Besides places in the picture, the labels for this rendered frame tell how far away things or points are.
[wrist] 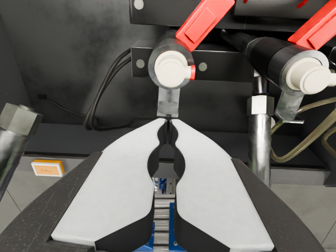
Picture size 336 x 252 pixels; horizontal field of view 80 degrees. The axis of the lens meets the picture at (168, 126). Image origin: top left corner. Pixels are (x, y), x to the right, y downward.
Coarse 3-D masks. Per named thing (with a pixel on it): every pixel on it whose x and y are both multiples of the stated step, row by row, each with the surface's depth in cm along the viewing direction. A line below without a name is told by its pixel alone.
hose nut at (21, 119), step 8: (8, 104) 13; (8, 112) 13; (16, 112) 12; (24, 112) 13; (32, 112) 13; (0, 120) 13; (8, 120) 12; (16, 120) 12; (24, 120) 13; (32, 120) 13; (40, 120) 14; (8, 128) 12; (16, 128) 13; (24, 128) 13; (32, 128) 13
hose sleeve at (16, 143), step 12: (0, 132) 12; (12, 132) 13; (0, 144) 12; (12, 144) 13; (24, 144) 13; (0, 156) 12; (12, 156) 13; (0, 168) 12; (12, 168) 13; (0, 180) 13; (0, 192) 13
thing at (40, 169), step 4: (36, 160) 37; (40, 160) 37; (44, 160) 37; (48, 160) 38; (52, 160) 38; (56, 160) 38; (60, 164) 38; (36, 168) 37; (40, 168) 37; (44, 168) 37; (48, 168) 37; (52, 168) 37; (56, 168) 37; (36, 172) 38; (40, 172) 38; (44, 172) 38; (48, 172) 38; (52, 172) 38; (56, 172) 38
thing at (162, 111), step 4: (160, 108) 13; (164, 108) 13; (168, 108) 14; (172, 108) 14; (176, 108) 14; (160, 112) 13; (164, 112) 13; (168, 112) 13; (172, 112) 13; (176, 112) 13; (168, 116) 13; (172, 116) 13; (176, 116) 13
